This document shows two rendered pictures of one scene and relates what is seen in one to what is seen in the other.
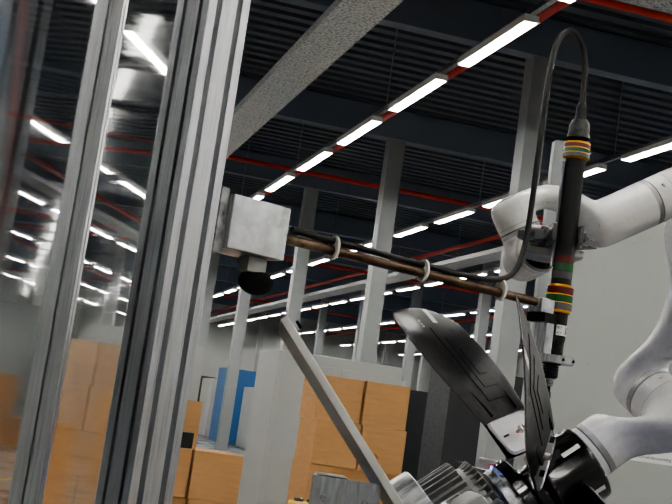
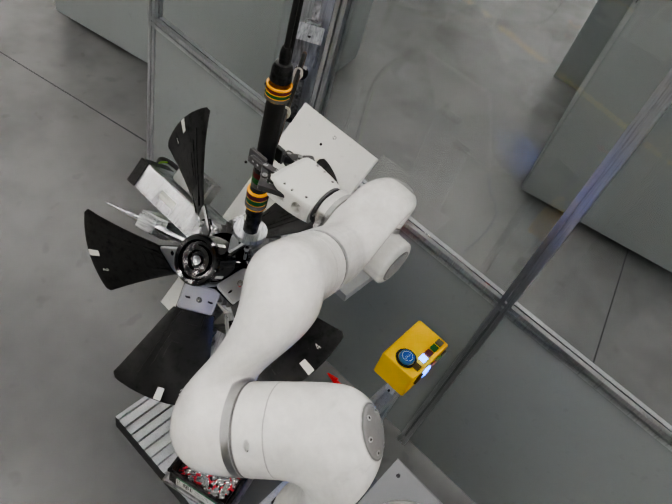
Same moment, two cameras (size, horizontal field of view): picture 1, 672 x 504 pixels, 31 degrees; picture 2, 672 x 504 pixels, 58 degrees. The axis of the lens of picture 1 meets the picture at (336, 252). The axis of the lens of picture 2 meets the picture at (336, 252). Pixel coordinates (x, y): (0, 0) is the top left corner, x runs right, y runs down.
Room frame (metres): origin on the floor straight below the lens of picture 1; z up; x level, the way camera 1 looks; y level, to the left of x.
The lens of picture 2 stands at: (2.55, -1.01, 2.31)
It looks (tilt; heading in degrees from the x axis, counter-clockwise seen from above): 47 degrees down; 120
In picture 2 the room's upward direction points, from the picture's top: 20 degrees clockwise
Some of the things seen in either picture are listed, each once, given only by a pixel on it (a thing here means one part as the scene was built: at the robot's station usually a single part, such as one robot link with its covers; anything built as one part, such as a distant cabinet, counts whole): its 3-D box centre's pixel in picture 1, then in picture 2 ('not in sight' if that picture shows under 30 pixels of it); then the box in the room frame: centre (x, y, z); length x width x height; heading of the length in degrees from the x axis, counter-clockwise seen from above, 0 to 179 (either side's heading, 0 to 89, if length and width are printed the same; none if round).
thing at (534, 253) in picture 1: (549, 244); (308, 190); (2.08, -0.36, 1.58); 0.11 x 0.10 x 0.07; 3
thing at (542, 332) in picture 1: (551, 332); (254, 213); (1.96, -0.36, 1.42); 0.09 x 0.07 x 0.10; 127
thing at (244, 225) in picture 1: (240, 227); (308, 43); (1.59, 0.13, 1.46); 0.10 x 0.07 x 0.08; 127
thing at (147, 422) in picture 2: not in sight; (220, 414); (1.82, -0.17, 0.04); 0.62 x 0.46 x 0.08; 93
